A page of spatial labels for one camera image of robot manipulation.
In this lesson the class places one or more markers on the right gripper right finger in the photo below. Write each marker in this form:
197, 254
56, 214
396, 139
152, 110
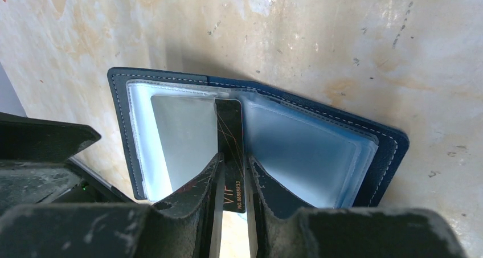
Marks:
283, 225

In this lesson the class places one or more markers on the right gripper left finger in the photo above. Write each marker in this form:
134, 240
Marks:
187, 223

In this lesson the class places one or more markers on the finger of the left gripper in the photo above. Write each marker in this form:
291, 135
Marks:
67, 182
26, 139

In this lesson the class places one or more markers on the blue leather card holder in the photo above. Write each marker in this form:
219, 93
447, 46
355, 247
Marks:
325, 156

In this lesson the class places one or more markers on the black card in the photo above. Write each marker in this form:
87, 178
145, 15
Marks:
230, 144

